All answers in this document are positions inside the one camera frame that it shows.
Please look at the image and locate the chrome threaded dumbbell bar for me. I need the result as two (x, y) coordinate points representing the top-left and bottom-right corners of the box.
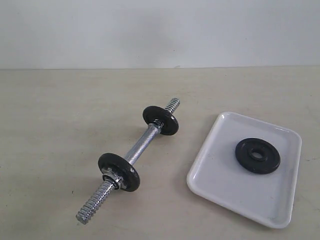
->
(76, 97), (180, 225)

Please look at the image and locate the chrome star collar nut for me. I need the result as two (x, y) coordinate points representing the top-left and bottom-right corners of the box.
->
(102, 168), (124, 190)

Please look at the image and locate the black weight plate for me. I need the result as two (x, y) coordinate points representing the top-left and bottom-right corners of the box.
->
(98, 153), (141, 192)
(142, 105), (179, 136)
(234, 137), (281, 175)

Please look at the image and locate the white rectangular plastic tray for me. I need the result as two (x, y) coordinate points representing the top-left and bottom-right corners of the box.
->
(186, 111), (302, 229)

